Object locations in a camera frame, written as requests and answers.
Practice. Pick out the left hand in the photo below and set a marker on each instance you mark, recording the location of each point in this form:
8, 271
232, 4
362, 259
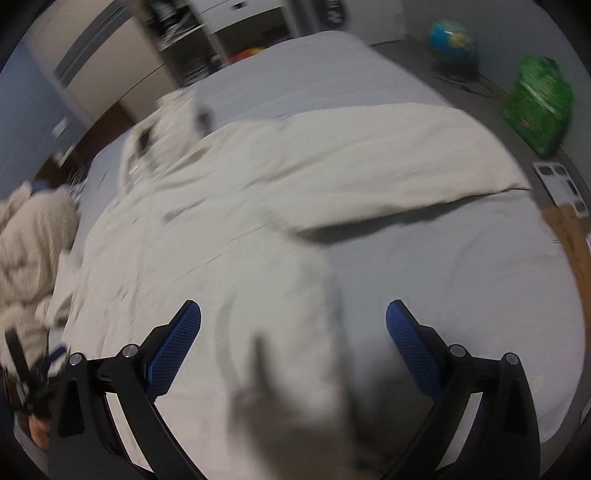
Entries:
39, 430

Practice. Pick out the cream knitted blanket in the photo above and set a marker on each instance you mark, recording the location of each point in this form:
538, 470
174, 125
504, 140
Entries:
35, 229

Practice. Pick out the white puffer jacket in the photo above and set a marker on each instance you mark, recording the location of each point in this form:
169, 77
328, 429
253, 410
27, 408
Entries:
223, 218

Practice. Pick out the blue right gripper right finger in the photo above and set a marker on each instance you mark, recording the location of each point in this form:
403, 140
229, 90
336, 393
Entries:
424, 352

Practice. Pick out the green shopping bag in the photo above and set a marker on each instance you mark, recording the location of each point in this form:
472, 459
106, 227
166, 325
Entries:
540, 106

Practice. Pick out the white wall socket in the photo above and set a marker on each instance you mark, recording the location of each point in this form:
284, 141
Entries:
60, 127

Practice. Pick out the blue globe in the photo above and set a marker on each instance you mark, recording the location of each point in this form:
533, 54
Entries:
454, 48

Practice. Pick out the white open wardrobe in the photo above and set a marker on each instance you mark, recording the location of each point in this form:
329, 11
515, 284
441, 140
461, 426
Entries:
127, 54

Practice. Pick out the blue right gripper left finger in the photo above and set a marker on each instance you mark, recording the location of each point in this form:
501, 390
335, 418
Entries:
165, 348

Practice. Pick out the brown wooden headboard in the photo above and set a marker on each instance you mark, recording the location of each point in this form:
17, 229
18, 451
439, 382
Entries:
74, 165

